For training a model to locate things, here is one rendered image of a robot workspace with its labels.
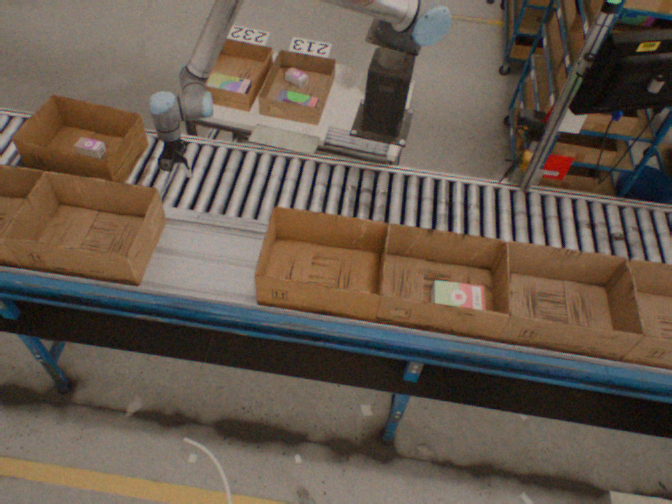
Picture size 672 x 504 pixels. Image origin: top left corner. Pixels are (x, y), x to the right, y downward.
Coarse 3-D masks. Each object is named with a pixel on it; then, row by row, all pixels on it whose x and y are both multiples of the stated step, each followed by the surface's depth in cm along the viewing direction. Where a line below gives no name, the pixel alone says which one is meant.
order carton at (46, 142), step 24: (48, 120) 239; (72, 120) 247; (96, 120) 243; (120, 120) 240; (24, 144) 221; (48, 144) 242; (72, 144) 243; (120, 144) 223; (144, 144) 243; (48, 168) 229; (72, 168) 225; (96, 168) 221; (120, 168) 228
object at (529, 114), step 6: (522, 108) 225; (516, 114) 227; (522, 114) 223; (528, 114) 223; (534, 114) 223; (540, 114) 224; (516, 120) 225; (522, 120) 223; (528, 120) 222; (534, 120) 222; (540, 120) 222; (546, 120) 222; (522, 126) 225; (528, 126) 225; (534, 126) 224; (540, 126) 224; (528, 132) 229; (534, 132) 228
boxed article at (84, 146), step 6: (84, 138) 240; (78, 144) 238; (84, 144) 238; (90, 144) 238; (96, 144) 238; (102, 144) 239; (78, 150) 239; (84, 150) 238; (90, 150) 237; (96, 150) 237; (102, 150) 240; (90, 156) 240; (96, 156) 239
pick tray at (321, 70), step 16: (288, 64) 285; (304, 64) 283; (320, 64) 281; (272, 80) 276; (320, 80) 281; (272, 96) 272; (320, 96) 274; (272, 112) 262; (288, 112) 260; (304, 112) 258; (320, 112) 261
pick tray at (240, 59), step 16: (224, 48) 287; (240, 48) 285; (256, 48) 282; (272, 48) 279; (224, 64) 284; (240, 64) 285; (256, 64) 286; (272, 64) 285; (256, 80) 265; (224, 96) 261; (240, 96) 259; (256, 96) 270
